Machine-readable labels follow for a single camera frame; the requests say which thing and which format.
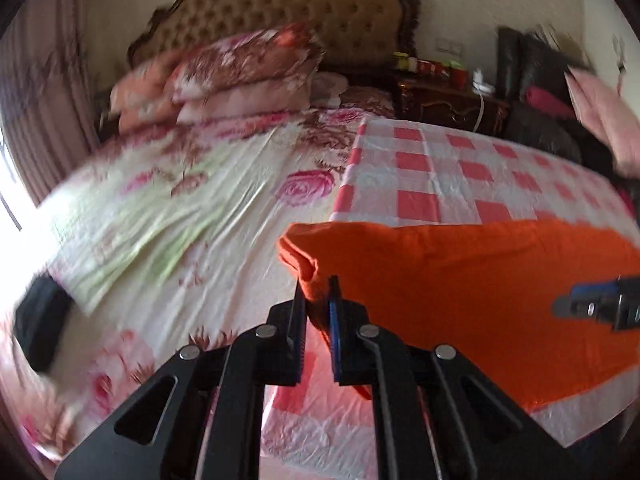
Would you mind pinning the wooden nightstand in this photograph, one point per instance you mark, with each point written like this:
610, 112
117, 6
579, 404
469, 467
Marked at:
419, 101

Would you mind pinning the floral bed sheet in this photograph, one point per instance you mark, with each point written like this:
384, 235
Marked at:
166, 237

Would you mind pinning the orange pants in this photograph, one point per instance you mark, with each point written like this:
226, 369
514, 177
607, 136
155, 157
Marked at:
487, 290

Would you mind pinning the black leather sofa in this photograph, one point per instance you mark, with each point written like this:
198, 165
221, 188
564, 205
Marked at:
531, 78

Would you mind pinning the pink curtain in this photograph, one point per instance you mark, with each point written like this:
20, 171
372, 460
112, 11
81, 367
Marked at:
46, 100

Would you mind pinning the floral folded quilt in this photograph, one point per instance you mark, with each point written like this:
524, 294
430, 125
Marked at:
264, 54

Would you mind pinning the red white checkered sheet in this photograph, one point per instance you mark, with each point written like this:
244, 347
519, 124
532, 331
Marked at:
402, 174

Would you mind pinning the magenta cushion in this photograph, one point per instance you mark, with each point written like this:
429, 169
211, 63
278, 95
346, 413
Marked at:
548, 104

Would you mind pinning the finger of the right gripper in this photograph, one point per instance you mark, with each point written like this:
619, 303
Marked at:
614, 303

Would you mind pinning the white charger base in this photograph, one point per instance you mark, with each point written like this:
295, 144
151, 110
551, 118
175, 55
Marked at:
480, 86

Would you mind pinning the wall socket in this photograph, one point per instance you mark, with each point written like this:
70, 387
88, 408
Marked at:
443, 45

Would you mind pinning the pink floral cushion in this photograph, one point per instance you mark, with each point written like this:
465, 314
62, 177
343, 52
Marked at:
607, 116

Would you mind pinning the pink pillow stack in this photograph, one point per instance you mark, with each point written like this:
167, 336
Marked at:
139, 99

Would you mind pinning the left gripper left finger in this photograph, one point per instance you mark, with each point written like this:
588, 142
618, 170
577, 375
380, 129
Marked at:
199, 416

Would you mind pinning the tufted brown headboard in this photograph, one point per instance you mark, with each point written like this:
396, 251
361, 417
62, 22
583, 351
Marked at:
353, 32

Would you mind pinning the black device on bed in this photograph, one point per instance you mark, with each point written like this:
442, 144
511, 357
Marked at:
39, 321

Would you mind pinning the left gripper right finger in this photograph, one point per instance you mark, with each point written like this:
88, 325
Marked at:
436, 415

